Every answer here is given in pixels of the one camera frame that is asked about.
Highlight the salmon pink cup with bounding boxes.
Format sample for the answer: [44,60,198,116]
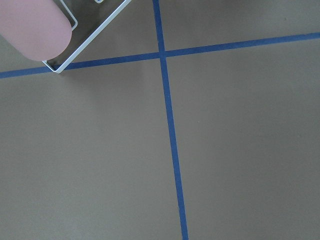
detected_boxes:
[0,0,72,62]

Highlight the white wire cup rack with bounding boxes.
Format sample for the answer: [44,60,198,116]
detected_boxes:
[43,0,131,74]

